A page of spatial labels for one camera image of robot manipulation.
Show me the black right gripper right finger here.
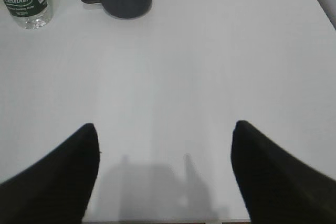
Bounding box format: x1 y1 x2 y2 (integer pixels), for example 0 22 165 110
230 120 335 223

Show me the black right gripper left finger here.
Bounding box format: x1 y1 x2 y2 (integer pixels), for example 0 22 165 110
1 123 100 223

